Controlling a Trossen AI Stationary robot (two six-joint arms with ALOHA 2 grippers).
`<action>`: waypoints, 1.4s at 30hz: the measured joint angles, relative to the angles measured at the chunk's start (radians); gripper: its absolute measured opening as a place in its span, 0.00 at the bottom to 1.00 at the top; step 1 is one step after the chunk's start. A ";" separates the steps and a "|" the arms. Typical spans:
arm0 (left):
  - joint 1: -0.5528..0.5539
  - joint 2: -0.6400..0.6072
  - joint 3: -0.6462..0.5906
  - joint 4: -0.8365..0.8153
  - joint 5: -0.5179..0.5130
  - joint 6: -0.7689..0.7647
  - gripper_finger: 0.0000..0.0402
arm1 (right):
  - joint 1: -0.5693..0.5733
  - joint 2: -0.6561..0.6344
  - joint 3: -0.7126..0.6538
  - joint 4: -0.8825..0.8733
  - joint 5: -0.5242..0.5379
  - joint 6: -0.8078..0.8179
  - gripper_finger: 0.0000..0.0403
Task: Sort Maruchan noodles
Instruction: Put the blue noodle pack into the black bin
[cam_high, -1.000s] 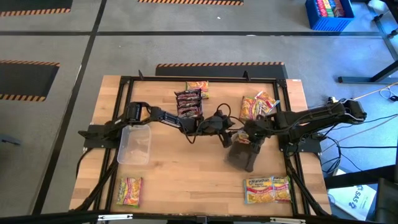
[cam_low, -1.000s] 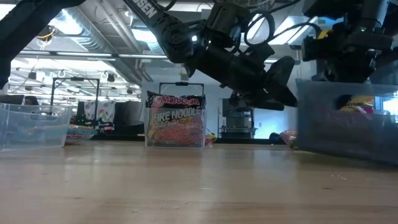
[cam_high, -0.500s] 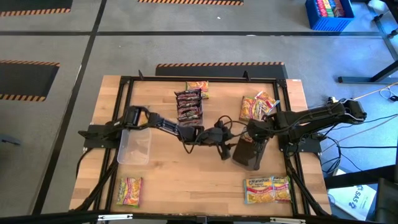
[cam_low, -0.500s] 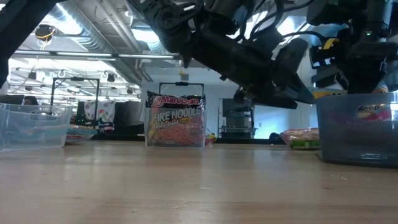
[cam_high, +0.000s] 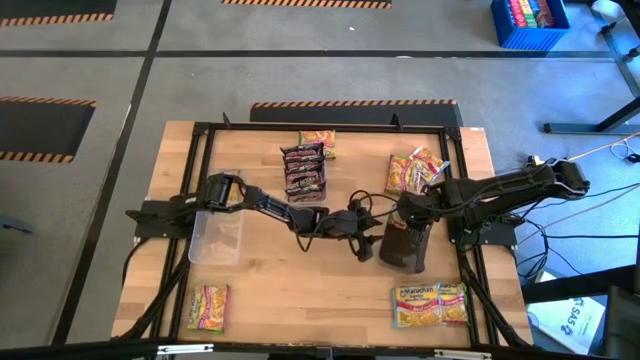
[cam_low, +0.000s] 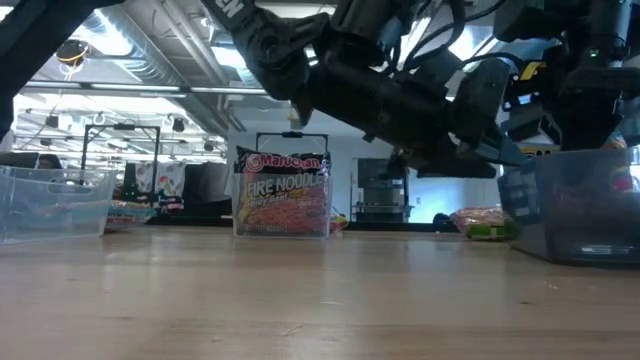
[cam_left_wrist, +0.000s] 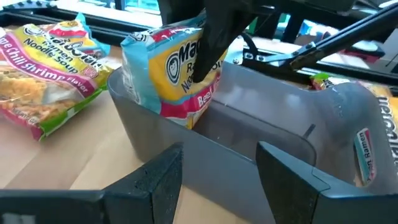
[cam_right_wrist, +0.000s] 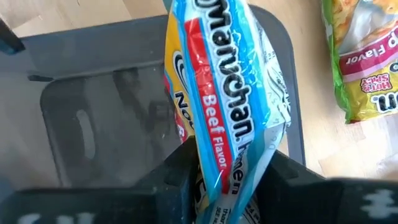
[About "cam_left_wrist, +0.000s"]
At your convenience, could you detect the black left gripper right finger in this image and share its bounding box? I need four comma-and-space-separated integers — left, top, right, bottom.
256, 141, 330, 224

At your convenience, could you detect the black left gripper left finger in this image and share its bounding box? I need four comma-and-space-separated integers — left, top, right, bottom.
102, 142, 184, 224

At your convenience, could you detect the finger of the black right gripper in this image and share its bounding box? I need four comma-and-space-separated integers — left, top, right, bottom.
157, 0, 206, 26
192, 0, 259, 82

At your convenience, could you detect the dark grey plastic bin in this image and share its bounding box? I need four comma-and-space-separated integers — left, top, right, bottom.
107, 60, 398, 224

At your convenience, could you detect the Maruchan lime chili shrimp pack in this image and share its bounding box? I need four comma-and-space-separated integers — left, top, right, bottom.
0, 23, 114, 141
310, 72, 398, 100

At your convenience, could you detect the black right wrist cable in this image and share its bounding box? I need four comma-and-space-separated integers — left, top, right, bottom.
239, 30, 261, 62

